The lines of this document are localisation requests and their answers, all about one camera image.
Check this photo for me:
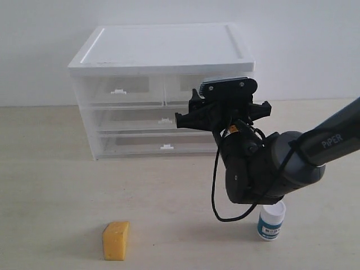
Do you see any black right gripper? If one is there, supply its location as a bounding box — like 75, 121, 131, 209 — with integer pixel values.
175, 89, 272, 132

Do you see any white capped teal bottle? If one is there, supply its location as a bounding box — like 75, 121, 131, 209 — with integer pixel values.
257, 200, 286, 241

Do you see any yellow sponge block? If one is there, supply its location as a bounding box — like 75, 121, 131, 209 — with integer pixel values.
102, 221, 130, 261

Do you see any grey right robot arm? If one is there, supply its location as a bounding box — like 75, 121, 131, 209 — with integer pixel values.
175, 90, 359, 205

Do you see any white plastic drawer cabinet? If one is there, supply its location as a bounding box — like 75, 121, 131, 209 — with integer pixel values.
67, 22, 255, 160

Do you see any clear bottom wide drawer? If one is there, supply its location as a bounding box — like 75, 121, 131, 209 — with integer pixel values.
100, 132, 217, 156

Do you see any clear wide drawer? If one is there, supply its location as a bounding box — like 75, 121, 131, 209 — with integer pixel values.
100, 132, 217, 156
89, 103, 244, 132

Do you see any clear middle wide drawer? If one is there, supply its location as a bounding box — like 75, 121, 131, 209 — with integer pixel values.
89, 103, 244, 132

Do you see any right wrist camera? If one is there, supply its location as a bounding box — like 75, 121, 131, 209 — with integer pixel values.
199, 76, 258, 101

